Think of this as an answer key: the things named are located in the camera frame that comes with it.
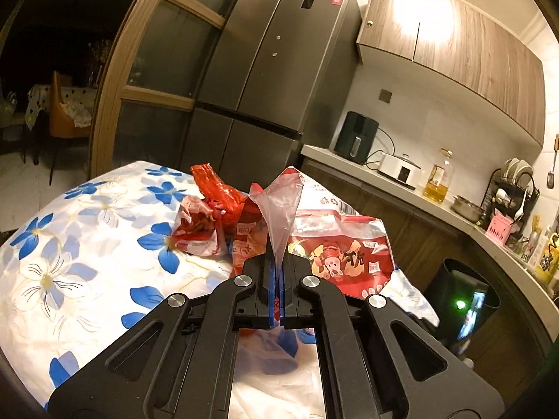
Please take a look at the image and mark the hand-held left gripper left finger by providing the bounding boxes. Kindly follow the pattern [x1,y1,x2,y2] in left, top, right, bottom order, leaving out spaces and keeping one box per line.
[47,255,280,419]

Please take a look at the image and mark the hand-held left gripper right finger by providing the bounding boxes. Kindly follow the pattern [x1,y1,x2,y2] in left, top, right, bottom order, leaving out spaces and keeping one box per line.
[282,253,507,419]

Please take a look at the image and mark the clear plastic bag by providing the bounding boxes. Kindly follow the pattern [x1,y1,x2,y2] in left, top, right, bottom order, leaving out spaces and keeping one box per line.
[255,168,306,267]

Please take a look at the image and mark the black trash bin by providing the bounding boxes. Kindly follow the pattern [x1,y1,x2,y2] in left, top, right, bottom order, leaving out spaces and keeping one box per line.
[423,258,501,354]

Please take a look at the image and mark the large red snack packet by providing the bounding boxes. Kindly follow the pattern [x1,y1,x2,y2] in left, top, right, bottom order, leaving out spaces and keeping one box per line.
[286,166,396,302]

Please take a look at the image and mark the orange red snack packet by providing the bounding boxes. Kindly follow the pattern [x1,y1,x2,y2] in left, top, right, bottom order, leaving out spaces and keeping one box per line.
[231,194,274,275]

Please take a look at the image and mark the red white snack packet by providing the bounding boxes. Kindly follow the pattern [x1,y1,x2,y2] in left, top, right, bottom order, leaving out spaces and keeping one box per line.
[171,196,230,257]

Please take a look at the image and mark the red crumpled plastic bag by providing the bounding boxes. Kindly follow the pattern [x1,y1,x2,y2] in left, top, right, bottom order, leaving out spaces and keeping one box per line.
[191,163,245,223]

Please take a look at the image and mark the kitchen counter cabinet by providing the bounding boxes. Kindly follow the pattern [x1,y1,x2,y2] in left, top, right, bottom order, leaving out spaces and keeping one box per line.
[301,144,559,402]

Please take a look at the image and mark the white electric cooker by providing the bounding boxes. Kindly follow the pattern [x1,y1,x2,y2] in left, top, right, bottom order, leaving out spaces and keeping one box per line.
[376,153,422,184]

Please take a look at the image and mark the black air fryer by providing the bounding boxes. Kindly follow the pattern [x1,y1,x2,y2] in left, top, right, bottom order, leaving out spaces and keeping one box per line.
[334,111,379,166]

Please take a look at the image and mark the blue floral blanket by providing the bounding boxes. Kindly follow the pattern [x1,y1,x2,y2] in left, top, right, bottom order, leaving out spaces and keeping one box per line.
[0,161,440,419]

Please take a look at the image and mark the cooking oil bottle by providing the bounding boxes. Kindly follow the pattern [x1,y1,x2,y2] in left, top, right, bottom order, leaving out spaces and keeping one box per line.
[423,148,455,205]

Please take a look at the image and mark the steel bowl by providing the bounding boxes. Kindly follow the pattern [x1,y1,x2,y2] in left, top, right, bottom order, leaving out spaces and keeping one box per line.
[452,195,485,223]

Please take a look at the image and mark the pink box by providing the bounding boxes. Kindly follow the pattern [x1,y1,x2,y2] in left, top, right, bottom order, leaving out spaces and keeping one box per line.
[485,214,515,243]

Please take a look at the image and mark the grey steel refrigerator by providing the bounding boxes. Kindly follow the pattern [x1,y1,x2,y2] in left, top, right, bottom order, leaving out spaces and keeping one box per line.
[179,0,363,184]

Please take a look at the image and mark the black dish rack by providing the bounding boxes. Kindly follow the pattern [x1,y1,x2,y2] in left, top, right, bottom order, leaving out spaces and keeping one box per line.
[480,158,541,236]

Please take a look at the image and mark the yellow bottle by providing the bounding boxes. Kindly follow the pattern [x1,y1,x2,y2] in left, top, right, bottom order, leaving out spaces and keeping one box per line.
[535,231,559,284]

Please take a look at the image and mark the wooden framed glass door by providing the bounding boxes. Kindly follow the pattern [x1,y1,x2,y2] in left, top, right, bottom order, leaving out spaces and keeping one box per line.
[94,0,280,179]

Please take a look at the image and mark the orange dining chair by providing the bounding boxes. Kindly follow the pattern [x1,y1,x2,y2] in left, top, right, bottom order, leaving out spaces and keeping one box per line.
[48,71,92,171]

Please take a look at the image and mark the hanging spatula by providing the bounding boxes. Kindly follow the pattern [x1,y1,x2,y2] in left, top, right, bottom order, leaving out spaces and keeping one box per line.
[548,137,559,188]

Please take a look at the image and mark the dining table with dotted cloth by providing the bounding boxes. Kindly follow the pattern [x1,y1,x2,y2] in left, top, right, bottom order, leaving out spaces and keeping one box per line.
[24,84,99,132]

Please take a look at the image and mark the appliance power cable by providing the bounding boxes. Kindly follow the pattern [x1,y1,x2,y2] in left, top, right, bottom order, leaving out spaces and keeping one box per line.
[367,126,396,171]

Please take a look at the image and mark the wooden wall cabinet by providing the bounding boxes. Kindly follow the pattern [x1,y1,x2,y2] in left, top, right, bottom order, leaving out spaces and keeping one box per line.
[356,0,546,149]

